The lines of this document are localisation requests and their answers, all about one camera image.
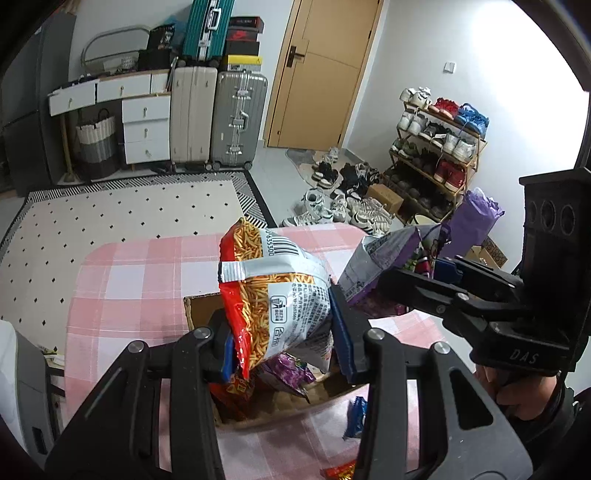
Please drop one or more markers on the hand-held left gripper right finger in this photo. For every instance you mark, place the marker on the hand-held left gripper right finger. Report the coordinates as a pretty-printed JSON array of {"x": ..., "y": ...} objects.
[{"x": 344, "y": 332}]

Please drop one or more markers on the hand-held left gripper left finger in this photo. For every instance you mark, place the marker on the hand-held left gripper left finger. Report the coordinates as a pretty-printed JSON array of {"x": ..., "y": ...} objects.
[{"x": 227, "y": 364}]

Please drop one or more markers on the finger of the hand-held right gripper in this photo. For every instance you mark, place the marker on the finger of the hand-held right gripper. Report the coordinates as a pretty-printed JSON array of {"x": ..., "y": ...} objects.
[
  {"x": 448, "y": 270},
  {"x": 415, "y": 290}
]

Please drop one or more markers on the purple snack packet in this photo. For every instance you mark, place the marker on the purple snack packet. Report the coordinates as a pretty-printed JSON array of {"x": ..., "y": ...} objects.
[
  {"x": 286, "y": 371},
  {"x": 374, "y": 263}
]

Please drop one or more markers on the red fries snack packet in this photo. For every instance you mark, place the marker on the red fries snack packet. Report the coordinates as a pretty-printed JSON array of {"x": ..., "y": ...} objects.
[{"x": 277, "y": 286}]

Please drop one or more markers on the person's right forearm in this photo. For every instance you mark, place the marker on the person's right forearm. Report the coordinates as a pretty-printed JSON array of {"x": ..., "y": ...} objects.
[{"x": 563, "y": 438}]

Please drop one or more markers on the person's right hand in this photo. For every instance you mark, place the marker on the person's right hand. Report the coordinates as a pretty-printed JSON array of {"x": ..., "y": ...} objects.
[{"x": 512, "y": 392}]

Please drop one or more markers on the red chips snack packet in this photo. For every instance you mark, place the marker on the red chips snack packet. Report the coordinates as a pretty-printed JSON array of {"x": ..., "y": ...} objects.
[{"x": 231, "y": 397}]

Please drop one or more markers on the brown patterned cardboard box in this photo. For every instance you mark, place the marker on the brown patterned cardboard box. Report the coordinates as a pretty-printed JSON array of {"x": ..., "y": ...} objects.
[{"x": 491, "y": 251}]

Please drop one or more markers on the purple wrapped bundle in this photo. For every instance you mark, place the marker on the purple wrapped bundle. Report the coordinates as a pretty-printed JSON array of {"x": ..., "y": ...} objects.
[{"x": 475, "y": 217}]

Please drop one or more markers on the blue cookie packet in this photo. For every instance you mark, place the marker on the blue cookie packet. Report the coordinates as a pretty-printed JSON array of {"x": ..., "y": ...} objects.
[{"x": 356, "y": 415}]

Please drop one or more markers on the pile of shoes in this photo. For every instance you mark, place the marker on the pile of shoes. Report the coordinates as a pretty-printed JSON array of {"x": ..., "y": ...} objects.
[{"x": 360, "y": 212}]

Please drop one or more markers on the small cardboard box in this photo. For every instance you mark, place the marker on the small cardboard box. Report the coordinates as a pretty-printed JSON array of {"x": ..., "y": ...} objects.
[{"x": 385, "y": 196}]

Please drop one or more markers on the group of racked shoes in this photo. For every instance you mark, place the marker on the group of racked shoes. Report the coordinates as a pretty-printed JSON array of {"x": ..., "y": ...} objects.
[{"x": 450, "y": 170}]

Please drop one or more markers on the wooden shoe rack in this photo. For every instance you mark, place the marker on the wooden shoe rack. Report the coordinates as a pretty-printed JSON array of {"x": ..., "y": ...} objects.
[{"x": 479, "y": 152}]

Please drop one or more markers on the pink checked tablecloth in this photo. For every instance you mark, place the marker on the pink checked tablecloth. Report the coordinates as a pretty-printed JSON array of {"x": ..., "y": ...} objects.
[{"x": 129, "y": 286}]

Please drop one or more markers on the red cookie packet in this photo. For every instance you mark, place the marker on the red cookie packet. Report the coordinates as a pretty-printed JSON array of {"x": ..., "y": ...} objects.
[{"x": 339, "y": 470}]

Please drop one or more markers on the grey door mat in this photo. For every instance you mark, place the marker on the grey door mat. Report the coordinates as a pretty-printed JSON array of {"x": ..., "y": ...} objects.
[{"x": 300, "y": 159}]

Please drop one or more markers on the white dotted rug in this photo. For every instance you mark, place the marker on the white dotted rug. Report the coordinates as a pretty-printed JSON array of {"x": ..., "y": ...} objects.
[{"x": 115, "y": 212}]

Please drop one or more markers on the wooden door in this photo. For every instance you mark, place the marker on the wooden door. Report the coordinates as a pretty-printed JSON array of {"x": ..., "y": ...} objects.
[{"x": 323, "y": 92}]

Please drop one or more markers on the silver suitcase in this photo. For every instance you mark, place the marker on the silver suitcase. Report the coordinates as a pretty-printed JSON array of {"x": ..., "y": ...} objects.
[{"x": 238, "y": 120}]

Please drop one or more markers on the white desk with drawers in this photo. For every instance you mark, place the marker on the white desk with drawers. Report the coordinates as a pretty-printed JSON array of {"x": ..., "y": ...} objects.
[{"x": 143, "y": 134}]

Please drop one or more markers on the beige suitcase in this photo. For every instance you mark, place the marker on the beige suitcase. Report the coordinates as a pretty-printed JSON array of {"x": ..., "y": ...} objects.
[{"x": 194, "y": 115}]

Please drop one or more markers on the woven laundry basket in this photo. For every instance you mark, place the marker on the woven laundry basket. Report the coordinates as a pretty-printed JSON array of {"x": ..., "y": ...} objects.
[{"x": 97, "y": 143}]

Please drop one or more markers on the wooden broom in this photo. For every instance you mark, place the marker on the wooden broom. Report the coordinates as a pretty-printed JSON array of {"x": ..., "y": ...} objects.
[{"x": 66, "y": 147}]

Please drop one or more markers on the plain black shoebox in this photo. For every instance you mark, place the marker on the plain black shoebox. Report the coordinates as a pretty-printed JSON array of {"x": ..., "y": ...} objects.
[{"x": 242, "y": 49}]

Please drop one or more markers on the dark grey fridge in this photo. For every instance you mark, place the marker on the dark grey fridge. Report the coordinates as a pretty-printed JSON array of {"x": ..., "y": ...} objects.
[{"x": 27, "y": 138}]

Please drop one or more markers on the plain black box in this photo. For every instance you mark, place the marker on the plain black box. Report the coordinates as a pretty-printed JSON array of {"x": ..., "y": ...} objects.
[{"x": 153, "y": 60}]

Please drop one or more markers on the black shoebox with red stripe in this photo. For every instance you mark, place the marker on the black shoebox with red stripe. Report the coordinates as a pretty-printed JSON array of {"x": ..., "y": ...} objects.
[{"x": 246, "y": 24}]

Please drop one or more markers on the teal suitcase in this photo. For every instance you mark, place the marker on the teal suitcase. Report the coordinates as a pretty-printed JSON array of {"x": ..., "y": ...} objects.
[{"x": 203, "y": 32}]

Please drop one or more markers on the black printed box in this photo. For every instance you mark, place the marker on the black printed box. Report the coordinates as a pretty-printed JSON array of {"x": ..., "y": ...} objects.
[{"x": 161, "y": 39}]

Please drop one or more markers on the blue plastic bag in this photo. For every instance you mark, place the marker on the blue plastic bag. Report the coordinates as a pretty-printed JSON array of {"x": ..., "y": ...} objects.
[{"x": 173, "y": 23}]

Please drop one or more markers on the white wall switch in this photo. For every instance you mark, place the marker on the white wall switch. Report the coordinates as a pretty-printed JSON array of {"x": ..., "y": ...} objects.
[{"x": 449, "y": 67}]

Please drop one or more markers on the oval metal mirror frame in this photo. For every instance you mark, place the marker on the oval metal mirror frame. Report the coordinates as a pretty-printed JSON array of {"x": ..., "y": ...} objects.
[{"x": 113, "y": 30}]

